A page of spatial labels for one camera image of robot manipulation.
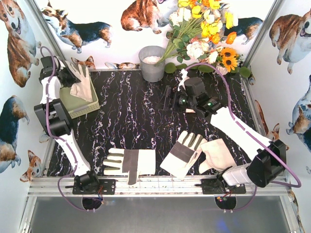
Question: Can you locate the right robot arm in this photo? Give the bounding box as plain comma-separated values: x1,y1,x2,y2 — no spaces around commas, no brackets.
157,78,286,188

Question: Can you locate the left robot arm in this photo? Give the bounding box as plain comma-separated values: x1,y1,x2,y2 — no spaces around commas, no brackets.
34,56,99,192

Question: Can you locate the green plastic storage basket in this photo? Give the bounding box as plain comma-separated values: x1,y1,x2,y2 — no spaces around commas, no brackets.
60,72,100,119

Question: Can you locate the grey metal bucket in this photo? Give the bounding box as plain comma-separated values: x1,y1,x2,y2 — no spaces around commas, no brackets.
138,46,165,83

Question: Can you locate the small sunflower pot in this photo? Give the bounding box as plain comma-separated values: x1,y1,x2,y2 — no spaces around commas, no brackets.
216,46,243,75

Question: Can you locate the artificial flower bouquet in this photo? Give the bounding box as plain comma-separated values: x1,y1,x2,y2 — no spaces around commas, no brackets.
158,0,239,63

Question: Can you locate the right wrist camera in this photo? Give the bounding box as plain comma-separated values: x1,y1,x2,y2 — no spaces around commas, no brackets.
177,69,189,92

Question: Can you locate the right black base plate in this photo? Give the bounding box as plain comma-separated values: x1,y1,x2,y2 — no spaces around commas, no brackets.
194,179,246,194

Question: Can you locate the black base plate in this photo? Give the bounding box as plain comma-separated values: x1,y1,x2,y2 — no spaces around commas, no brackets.
65,179,116,195
194,179,246,194

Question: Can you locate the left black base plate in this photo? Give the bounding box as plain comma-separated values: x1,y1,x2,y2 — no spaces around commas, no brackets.
65,179,116,195

